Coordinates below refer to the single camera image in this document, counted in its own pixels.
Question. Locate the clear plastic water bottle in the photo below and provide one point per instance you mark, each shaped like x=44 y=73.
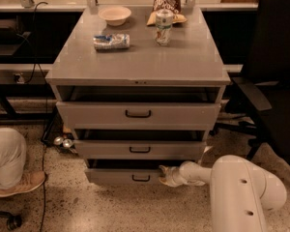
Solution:
x=164 y=21

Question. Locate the person leg beige trousers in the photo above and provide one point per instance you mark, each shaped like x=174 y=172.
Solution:
x=12 y=157

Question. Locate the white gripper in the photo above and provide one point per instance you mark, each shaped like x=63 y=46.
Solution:
x=173 y=176

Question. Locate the grey top drawer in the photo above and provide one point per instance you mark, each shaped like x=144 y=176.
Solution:
x=138 y=116

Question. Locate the long grey workbench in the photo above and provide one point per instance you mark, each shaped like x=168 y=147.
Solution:
x=54 y=0

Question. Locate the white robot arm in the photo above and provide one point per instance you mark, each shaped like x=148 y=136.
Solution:
x=240 y=191

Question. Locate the black chair caster base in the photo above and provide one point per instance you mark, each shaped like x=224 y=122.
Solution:
x=13 y=222

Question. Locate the brown chip bag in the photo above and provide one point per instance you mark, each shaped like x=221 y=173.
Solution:
x=173 y=5

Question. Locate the grey middle drawer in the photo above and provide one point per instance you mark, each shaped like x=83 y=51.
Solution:
x=139 y=150

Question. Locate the grey bottom drawer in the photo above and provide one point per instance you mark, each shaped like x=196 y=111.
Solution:
x=127 y=171

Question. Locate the silver can on floor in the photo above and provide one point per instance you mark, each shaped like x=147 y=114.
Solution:
x=67 y=143
x=58 y=140

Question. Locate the tan sneaker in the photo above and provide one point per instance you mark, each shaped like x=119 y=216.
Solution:
x=27 y=183

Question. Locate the grey drawer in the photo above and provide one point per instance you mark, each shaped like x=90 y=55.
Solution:
x=139 y=150
x=127 y=171
x=138 y=116

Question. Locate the grey drawer cabinet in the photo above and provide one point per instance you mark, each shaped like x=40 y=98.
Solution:
x=153 y=94

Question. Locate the white paper bowl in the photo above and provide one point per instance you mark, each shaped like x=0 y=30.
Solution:
x=115 y=16

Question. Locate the black office chair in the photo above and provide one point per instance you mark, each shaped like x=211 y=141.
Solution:
x=261 y=91

